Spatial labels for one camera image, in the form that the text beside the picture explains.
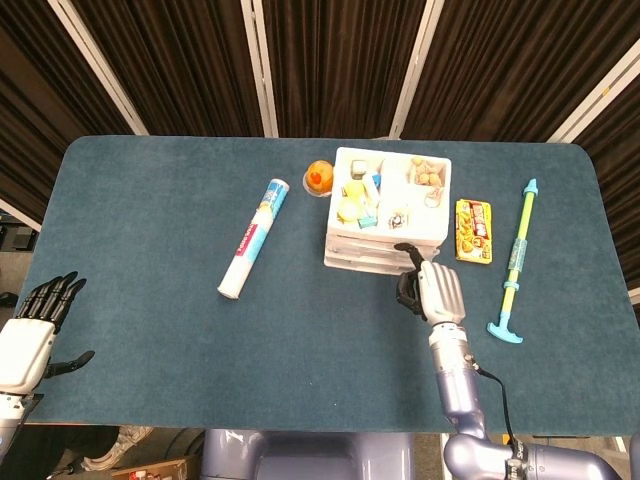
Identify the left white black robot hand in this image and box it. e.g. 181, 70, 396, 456
0, 271, 96, 396

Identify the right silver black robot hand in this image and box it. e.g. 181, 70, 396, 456
393, 242, 467, 326

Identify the white plastic drawer front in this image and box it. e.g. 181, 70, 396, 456
327, 231, 442, 251

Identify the clear drawer holding marker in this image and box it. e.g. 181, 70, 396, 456
323, 254, 427, 275

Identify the clear drawer holding small boxes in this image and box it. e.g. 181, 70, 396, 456
324, 243, 432, 262

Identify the yellow snack box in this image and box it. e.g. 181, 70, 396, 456
454, 198, 494, 265

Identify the green blue water squirter toy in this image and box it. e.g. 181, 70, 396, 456
487, 178, 542, 345

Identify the beige plush toy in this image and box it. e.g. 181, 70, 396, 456
409, 156, 446, 187

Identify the blue table cloth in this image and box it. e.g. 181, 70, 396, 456
27, 134, 630, 435

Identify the white sneaker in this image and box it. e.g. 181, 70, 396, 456
82, 425, 154, 471

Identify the orange fruit jelly cup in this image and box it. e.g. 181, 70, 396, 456
302, 159, 335, 197

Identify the brown cardboard box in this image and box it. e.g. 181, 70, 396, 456
110, 457, 189, 480

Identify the cling film roll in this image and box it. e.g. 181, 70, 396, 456
217, 178, 291, 301

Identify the silver-blue robot torso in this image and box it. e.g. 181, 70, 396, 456
199, 428, 416, 480

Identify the white compartment tray with snacks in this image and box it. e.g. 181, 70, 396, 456
323, 146, 454, 275

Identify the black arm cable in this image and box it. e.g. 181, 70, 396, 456
471, 364, 517, 451

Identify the white metal frame post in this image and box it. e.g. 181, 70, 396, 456
0, 198, 42, 232
546, 49, 640, 144
389, 0, 446, 140
240, 0, 280, 139
48, 0, 149, 136

